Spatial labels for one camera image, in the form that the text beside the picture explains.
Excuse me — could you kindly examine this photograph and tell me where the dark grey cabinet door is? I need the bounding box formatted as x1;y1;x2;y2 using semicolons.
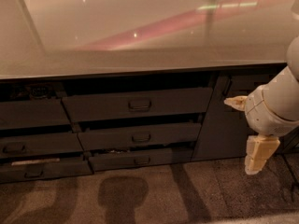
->
192;66;282;161

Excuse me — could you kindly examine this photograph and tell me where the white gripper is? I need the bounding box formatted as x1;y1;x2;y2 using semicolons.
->
224;85;299;175

